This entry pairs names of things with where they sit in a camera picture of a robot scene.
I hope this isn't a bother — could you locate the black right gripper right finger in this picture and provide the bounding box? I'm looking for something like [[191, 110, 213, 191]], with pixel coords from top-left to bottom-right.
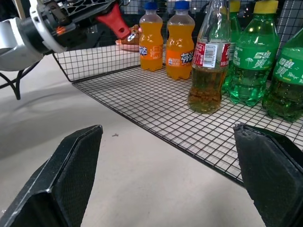
[[232, 122, 303, 227]]

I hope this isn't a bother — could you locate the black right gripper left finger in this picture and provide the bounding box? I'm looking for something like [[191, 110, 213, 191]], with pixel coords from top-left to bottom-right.
[[0, 124, 103, 227]]

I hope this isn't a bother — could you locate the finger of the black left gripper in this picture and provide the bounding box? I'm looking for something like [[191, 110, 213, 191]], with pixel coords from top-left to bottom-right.
[[65, 0, 120, 24]]

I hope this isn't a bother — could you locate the orange soda plastic bottle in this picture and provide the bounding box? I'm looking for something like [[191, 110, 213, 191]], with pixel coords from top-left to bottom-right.
[[165, 0, 196, 81], [138, 1, 164, 72]]

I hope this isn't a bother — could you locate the green soda plastic bottle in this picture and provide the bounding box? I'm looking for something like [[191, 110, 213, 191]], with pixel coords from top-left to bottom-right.
[[221, 0, 242, 95], [228, 0, 281, 107], [261, 27, 303, 123]]

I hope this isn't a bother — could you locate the glass bottle with red label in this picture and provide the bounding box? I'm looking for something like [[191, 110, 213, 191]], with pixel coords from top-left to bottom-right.
[[187, 0, 232, 115]]

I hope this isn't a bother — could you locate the orange snack packet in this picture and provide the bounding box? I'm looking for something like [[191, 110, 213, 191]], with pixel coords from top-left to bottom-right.
[[115, 24, 143, 52]]

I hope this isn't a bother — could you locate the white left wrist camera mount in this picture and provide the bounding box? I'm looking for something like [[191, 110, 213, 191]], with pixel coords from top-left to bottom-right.
[[29, 0, 69, 54]]

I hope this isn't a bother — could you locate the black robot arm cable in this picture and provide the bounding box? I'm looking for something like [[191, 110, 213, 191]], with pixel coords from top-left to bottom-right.
[[0, 59, 41, 100]]

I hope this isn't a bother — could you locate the black wire grid rack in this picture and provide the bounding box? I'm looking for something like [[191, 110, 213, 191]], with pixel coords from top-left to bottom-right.
[[52, 0, 303, 188]]

